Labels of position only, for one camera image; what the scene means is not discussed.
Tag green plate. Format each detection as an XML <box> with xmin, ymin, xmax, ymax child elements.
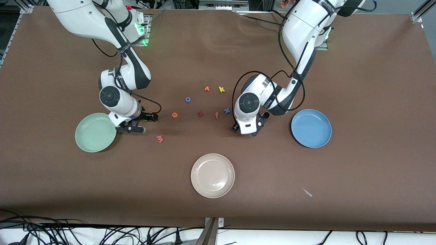
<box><xmin>75</xmin><ymin>113</ymin><xmax>117</xmax><ymax>152</ymax></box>

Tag beige plate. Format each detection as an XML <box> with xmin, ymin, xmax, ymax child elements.
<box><xmin>191</xmin><ymin>153</ymin><xmax>235</xmax><ymax>198</ymax></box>

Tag blue plate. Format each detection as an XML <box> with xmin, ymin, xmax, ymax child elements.
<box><xmin>291</xmin><ymin>109</ymin><xmax>332</xmax><ymax>148</ymax></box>

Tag grey table support strut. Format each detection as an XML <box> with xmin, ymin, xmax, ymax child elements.
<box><xmin>195</xmin><ymin>218</ymin><xmax>218</xmax><ymax>245</ymax></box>

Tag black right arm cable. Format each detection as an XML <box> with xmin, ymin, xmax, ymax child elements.
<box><xmin>91</xmin><ymin>37</ymin><xmax>162</xmax><ymax>116</ymax></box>

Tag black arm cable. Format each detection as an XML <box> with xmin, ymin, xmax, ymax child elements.
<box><xmin>233</xmin><ymin>0</ymin><xmax>306</xmax><ymax>113</ymax></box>
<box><xmin>91</xmin><ymin>37</ymin><xmax>162</xmax><ymax>116</ymax></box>

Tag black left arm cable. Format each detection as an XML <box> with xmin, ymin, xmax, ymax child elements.
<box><xmin>233</xmin><ymin>0</ymin><xmax>306</xmax><ymax>113</ymax></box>

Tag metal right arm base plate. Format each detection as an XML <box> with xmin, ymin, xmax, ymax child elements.
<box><xmin>131</xmin><ymin>14</ymin><xmax>150</xmax><ymax>46</ymax></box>

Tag metal table edge bracket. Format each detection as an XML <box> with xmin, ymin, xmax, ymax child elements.
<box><xmin>204</xmin><ymin>217</ymin><xmax>224</xmax><ymax>228</ymax></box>

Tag black base cable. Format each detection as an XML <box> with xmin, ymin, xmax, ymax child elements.
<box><xmin>238</xmin><ymin>10</ymin><xmax>288</xmax><ymax>29</ymax></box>

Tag grey metal frame bar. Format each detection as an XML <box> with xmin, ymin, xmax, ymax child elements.
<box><xmin>199</xmin><ymin>0</ymin><xmax>249</xmax><ymax>11</ymax></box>

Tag tangled black floor cables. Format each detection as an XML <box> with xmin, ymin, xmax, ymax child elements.
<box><xmin>0</xmin><ymin>209</ymin><xmax>205</xmax><ymax>245</ymax></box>

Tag aluminium frame profile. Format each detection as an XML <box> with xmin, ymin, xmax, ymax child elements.
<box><xmin>0</xmin><ymin>4</ymin><xmax>34</xmax><ymax>68</ymax></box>
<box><xmin>410</xmin><ymin>0</ymin><xmax>436</xmax><ymax>23</ymax></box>

